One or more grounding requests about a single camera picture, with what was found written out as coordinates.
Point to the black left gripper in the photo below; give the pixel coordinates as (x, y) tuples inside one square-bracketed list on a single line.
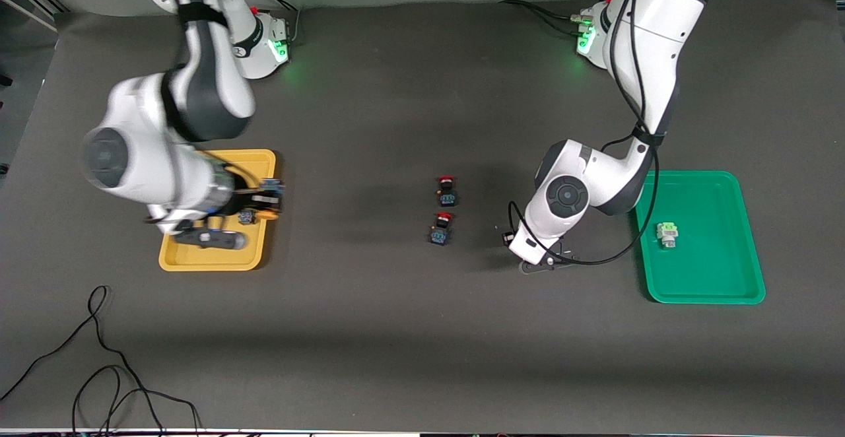
[(504, 241)]

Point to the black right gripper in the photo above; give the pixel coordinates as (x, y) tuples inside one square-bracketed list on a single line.
[(245, 194)]

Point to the yellow push button green block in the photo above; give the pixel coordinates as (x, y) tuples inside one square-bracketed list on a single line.
[(272, 188)]

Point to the yellow push button red block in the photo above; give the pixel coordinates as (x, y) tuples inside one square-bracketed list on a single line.
[(247, 217)]

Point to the white button with green block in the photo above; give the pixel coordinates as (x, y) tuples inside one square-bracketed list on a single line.
[(668, 234)]

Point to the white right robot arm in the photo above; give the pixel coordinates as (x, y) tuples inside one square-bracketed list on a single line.
[(138, 153)]

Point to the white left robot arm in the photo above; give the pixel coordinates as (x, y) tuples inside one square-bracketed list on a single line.
[(568, 193)]

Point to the yellow plastic tray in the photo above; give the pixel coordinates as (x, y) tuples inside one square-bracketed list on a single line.
[(257, 163)]

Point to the red push button blue block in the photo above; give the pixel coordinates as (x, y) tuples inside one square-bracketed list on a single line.
[(447, 193), (441, 231)]

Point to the dark grey table mat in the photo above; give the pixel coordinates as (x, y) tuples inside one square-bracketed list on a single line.
[(422, 331)]

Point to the green plastic tray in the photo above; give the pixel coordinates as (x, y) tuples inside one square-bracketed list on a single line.
[(700, 272)]

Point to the grey base connector box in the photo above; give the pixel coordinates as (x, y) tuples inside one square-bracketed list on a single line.
[(280, 29)]

